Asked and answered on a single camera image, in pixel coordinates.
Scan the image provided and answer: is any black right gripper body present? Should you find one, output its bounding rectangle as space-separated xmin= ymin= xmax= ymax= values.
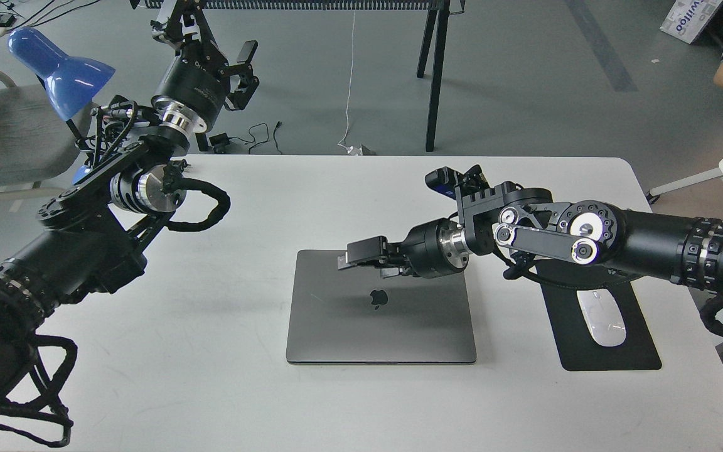
xmin=387 ymin=218 xmax=465 ymax=279

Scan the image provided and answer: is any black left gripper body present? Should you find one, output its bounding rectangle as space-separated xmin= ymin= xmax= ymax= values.
xmin=151 ymin=42 xmax=227 ymax=132

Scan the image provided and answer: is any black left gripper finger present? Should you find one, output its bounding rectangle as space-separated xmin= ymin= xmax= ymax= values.
xmin=223 ymin=40 xmax=259 ymax=111
xmin=150 ymin=1 xmax=212 ymax=57

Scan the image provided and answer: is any grey laptop computer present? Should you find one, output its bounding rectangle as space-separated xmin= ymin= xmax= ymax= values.
xmin=285 ymin=250 xmax=477 ymax=365

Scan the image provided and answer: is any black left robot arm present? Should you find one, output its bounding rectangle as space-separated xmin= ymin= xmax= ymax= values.
xmin=0 ymin=1 xmax=259 ymax=448

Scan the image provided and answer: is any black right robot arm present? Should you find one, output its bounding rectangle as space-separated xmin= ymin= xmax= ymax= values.
xmin=338 ymin=165 xmax=723 ymax=337

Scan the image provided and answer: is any blue desk lamp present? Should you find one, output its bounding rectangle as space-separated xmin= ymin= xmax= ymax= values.
xmin=8 ymin=28 xmax=115 ymax=153

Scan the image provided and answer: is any black mouse pad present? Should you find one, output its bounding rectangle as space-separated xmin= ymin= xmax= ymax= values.
xmin=535 ymin=260 xmax=661 ymax=371

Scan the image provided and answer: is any white computer mouse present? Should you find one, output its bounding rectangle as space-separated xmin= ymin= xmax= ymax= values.
xmin=576 ymin=288 xmax=626 ymax=347

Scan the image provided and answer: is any grey white chair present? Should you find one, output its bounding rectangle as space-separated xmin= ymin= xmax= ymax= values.
xmin=0 ymin=71 xmax=78 ymax=200

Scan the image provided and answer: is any white cardboard box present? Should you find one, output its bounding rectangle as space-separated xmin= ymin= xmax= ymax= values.
xmin=659 ymin=1 xmax=723 ymax=44

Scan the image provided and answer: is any black power adapter with cable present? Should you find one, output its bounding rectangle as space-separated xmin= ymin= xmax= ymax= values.
xmin=207 ymin=121 xmax=283 ymax=155

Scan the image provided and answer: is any white hanging cable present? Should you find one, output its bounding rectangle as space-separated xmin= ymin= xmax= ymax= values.
xmin=338 ymin=9 xmax=376 ymax=157

